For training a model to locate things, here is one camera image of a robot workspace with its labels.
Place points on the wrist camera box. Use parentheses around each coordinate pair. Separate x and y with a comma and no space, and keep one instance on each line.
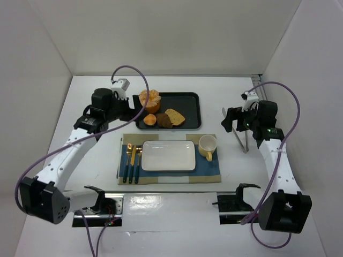
(120,86)
(249,99)

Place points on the yellow mug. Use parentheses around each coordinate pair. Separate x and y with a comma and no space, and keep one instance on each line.
(207,146)

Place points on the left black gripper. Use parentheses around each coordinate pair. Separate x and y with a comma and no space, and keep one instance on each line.
(127,107)

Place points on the small round bun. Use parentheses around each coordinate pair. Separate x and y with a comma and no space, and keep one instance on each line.
(150,120)

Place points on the gold spoon green handle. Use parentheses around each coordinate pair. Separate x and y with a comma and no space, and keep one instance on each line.
(139,153)

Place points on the brown chocolate croissant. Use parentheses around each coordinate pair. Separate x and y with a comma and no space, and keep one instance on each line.
(163,120)

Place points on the blue beige placemat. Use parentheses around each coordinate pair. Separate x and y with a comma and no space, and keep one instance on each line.
(204,172)

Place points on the tan bread slice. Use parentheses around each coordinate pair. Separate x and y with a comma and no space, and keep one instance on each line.
(175,117)

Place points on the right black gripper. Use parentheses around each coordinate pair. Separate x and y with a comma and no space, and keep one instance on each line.
(238,119)

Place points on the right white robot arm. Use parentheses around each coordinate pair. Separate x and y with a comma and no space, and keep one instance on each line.
(284,207)

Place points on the black rectangular tray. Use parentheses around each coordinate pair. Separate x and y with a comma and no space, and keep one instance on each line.
(186,103)

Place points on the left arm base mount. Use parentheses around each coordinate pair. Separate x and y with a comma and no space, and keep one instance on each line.
(102,209)

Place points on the gold knife green handle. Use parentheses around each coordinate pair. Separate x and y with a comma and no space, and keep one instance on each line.
(132,162)

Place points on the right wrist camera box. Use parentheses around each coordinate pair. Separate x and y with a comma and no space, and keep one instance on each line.
(249,99)

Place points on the white rectangular plate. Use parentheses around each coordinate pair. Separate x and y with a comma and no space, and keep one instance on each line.
(168,155)

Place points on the metal serving tongs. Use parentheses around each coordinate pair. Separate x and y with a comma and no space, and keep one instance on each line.
(244,145)

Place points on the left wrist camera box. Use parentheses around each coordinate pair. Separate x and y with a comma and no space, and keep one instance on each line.
(120,86)

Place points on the peeled orange mandarin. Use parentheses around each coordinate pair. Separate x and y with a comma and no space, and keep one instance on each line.
(153,99)

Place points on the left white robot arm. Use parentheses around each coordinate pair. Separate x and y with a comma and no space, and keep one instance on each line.
(43,196)

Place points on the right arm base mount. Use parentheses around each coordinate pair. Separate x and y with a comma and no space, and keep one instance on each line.
(231,205)

